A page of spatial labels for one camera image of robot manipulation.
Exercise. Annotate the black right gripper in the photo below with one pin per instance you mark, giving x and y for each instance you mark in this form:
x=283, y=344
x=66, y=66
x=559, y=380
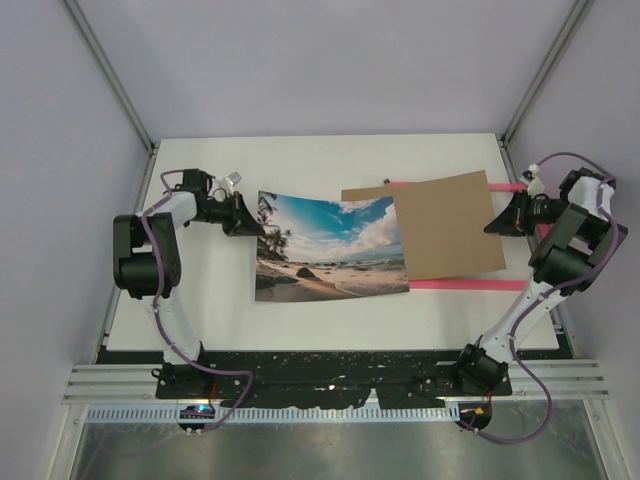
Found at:
x=514, y=220

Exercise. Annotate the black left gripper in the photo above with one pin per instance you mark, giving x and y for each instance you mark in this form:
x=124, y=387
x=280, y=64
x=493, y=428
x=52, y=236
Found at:
x=241, y=222

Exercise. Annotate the pink picture frame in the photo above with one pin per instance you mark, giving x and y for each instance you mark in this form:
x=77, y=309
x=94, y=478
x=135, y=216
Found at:
x=515, y=279

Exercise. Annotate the brown frame backing board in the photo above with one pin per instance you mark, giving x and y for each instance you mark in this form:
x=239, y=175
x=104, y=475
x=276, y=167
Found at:
x=441, y=224

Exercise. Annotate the beach photo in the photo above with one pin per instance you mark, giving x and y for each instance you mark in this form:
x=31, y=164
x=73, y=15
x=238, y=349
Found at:
x=317, y=250

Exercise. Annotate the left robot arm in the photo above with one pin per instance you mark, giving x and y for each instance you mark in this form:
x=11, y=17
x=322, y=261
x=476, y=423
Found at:
x=147, y=265

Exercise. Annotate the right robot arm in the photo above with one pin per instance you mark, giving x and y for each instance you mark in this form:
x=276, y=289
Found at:
x=582, y=238

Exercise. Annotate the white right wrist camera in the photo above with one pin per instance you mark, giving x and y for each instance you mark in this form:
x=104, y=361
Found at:
x=530, y=178

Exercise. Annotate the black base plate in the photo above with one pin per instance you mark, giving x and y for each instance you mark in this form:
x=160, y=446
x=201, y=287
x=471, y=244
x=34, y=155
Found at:
x=326, y=380

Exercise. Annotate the slotted cable duct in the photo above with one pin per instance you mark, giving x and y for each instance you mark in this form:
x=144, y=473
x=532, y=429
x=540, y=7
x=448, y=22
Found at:
x=370, y=412

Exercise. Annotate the left aluminium frame post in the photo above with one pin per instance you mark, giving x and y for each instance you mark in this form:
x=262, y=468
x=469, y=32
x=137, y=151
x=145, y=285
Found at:
x=99, y=55

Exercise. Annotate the aluminium frame post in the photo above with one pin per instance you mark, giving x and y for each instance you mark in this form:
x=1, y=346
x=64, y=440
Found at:
x=569, y=27
x=99, y=55

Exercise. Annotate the right aluminium frame post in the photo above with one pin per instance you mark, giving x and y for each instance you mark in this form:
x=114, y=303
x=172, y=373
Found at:
x=569, y=27

